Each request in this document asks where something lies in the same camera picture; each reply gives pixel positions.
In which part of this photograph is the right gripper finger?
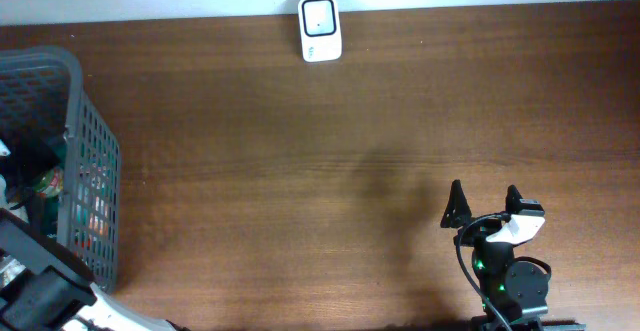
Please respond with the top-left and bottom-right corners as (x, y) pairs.
(505, 185), (522, 214)
(440, 179), (472, 229)

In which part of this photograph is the green lid jar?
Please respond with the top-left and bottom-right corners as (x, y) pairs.
(32, 166), (64, 198)

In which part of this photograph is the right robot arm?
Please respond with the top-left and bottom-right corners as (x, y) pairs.
(440, 179), (587, 331)

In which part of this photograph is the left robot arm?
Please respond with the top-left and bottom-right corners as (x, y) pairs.
(1, 130), (176, 330)

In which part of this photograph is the white barcode scanner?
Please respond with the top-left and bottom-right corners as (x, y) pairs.
(297, 0), (343, 63)

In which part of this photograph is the grey plastic basket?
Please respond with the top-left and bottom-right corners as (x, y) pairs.
(1, 46), (122, 293)

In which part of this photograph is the right black cable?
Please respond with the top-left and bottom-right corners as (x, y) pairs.
(453, 212), (514, 331)

